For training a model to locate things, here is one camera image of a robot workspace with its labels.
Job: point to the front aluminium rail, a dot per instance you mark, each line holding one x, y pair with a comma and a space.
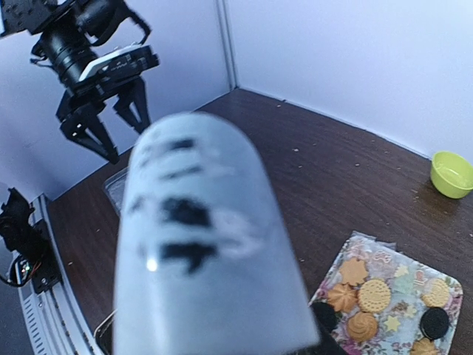
54, 320

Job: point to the left aluminium frame post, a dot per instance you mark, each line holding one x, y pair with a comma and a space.
227, 43

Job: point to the steel kitchen tongs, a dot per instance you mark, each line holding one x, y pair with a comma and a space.
204, 261

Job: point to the black sandwich cookie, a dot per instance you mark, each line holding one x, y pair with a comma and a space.
434, 323
325, 315

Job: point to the gold cookie tin box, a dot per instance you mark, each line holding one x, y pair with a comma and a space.
103, 335

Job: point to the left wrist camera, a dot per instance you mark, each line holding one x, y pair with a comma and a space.
134, 56

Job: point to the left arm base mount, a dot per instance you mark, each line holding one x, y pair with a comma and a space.
36, 262

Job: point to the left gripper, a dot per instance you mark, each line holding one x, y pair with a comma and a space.
83, 126

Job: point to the floral cookie tray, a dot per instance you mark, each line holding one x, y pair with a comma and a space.
379, 296

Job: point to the green plastic bowl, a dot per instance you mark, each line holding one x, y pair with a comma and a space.
451, 174

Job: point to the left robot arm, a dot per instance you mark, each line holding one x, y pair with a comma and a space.
68, 32

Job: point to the silver tin lid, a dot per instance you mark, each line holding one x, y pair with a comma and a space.
114, 189

